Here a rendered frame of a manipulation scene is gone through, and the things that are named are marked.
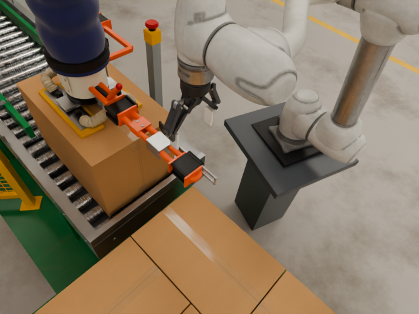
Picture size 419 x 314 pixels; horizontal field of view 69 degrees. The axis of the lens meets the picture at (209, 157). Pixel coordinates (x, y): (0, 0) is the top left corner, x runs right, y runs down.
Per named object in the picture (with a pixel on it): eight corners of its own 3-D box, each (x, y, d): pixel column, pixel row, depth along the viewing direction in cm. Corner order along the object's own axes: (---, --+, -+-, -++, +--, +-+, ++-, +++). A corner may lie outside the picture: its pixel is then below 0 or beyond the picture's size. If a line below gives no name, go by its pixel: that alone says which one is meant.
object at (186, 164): (168, 171, 100) (167, 162, 96) (184, 159, 104) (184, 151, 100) (184, 187, 97) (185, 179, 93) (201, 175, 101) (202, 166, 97)
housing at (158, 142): (145, 148, 106) (144, 139, 102) (161, 138, 109) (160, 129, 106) (158, 160, 103) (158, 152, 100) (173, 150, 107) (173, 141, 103)
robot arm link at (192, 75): (168, 53, 69) (169, 75, 73) (197, 73, 65) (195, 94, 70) (197, 39, 73) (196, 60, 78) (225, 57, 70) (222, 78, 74)
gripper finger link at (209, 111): (204, 104, 89) (206, 104, 89) (202, 121, 94) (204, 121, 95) (212, 110, 88) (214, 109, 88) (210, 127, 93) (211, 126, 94)
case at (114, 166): (45, 142, 165) (15, 83, 134) (109, 109, 185) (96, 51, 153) (109, 217, 142) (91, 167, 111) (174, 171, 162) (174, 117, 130)
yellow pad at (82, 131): (38, 94, 131) (34, 85, 127) (60, 85, 136) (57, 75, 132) (82, 139, 118) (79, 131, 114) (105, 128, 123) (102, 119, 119)
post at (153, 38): (153, 148, 240) (143, 28, 161) (159, 144, 243) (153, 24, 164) (158, 153, 237) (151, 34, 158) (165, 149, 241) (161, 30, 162)
